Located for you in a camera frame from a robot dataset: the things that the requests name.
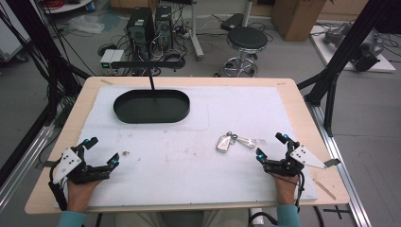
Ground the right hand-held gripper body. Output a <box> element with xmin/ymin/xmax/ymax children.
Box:
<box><xmin>264</xmin><ymin>141</ymin><xmax>328</xmax><ymax>178</ymax></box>

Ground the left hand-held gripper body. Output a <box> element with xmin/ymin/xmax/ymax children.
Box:
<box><xmin>52</xmin><ymin>143</ymin><xmax>112</xmax><ymax>185</ymax></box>

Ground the silver keychain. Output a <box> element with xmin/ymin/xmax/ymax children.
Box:
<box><xmin>215</xmin><ymin>131</ymin><xmax>258</xmax><ymax>154</ymax></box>

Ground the black oval tray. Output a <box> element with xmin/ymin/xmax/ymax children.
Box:
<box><xmin>113</xmin><ymin>89</ymin><xmax>191</xmax><ymax>125</ymax></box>

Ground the person's left hand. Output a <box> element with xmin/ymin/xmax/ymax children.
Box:
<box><xmin>66</xmin><ymin>179</ymin><xmax>102</xmax><ymax>213</ymax></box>

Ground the person's right hand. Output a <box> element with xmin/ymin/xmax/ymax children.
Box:
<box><xmin>271</xmin><ymin>173</ymin><xmax>301</xmax><ymax>206</ymax></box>

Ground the strip of beige tape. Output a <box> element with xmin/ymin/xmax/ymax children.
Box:
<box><xmin>312</xmin><ymin>177</ymin><xmax>338</xmax><ymax>201</ymax></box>

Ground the white mat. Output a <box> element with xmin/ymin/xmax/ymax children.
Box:
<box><xmin>54</xmin><ymin>85</ymin><xmax>319</xmax><ymax>210</ymax></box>

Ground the white power supply box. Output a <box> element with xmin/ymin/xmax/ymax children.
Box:
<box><xmin>99</xmin><ymin>48</ymin><xmax>126</xmax><ymax>69</ymax></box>

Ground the black stand with crossbar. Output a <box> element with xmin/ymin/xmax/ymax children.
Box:
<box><xmin>110</xmin><ymin>60</ymin><xmax>186</xmax><ymax>99</ymax></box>

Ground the black round stool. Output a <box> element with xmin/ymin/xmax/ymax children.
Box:
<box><xmin>213</xmin><ymin>26</ymin><xmax>270</xmax><ymax>79</ymax></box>

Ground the clear plastic bag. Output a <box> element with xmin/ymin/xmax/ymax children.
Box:
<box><xmin>66</xmin><ymin>14</ymin><xmax>106</xmax><ymax>35</ymax></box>

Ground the cardboard box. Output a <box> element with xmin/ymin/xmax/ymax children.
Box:
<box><xmin>270</xmin><ymin>0</ymin><xmax>328</xmax><ymax>43</ymax></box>

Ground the white board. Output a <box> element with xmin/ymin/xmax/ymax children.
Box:
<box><xmin>309</xmin><ymin>24</ymin><xmax>397</xmax><ymax>74</ymax></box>

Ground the large black computer tower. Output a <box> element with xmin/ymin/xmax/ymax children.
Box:
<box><xmin>125</xmin><ymin>7</ymin><xmax>156</xmax><ymax>61</ymax></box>

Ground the grey robot device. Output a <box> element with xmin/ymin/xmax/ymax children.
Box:
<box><xmin>323</xmin><ymin>22</ymin><xmax>385</xmax><ymax>73</ymax></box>

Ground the black flat box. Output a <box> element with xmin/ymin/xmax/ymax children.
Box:
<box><xmin>219</xmin><ymin>12</ymin><xmax>244</xmax><ymax>32</ymax></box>

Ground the white table leg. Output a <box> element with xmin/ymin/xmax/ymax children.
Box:
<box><xmin>188</xmin><ymin>0</ymin><xmax>205</xmax><ymax>61</ymax></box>

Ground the slim black computer tower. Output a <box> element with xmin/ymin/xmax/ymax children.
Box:
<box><xmin>154</xmin><ymin>5</ymin><xmax>174</xmax><ymax>52</ymax></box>

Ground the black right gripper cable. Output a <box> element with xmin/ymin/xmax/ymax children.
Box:
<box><xmin>294</xmin><ymin>169</ymin><xmax>306</xmax><ymax>213</ymax></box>

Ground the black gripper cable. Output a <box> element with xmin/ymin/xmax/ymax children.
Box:
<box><xmin>294</xmin><ymin>169</ymin><xmax>306</xmax><ymax>213</ymax></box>
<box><xmin>47</xmin><ymin>159</ymin><xmax>69</xmax><ymax>212</ymax></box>

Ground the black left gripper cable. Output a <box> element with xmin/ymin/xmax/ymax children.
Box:
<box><xmin>47</xmin><ymin>159</ymin><xmax>69</xmax><ymax>212</ymax></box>

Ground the aluminium rail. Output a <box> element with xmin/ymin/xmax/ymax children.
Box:
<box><xmin>0</xmin><ymin>123</ymin><xmax>57</xmax><ymax>207</ymax></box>
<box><xmin>305</xmin><ymin>101</ymin><xmax>374</xmax><ymax>227</ymax></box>

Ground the black metal frame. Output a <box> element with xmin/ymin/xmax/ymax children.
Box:
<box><xmin>297</xmin><ymin>0</ymin><xmax>401</xmax><ymax>137</ymax></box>
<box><xmin>0</xmin><ymin>0</ymin><xmax>93</xmax><ymax>187</ymax></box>

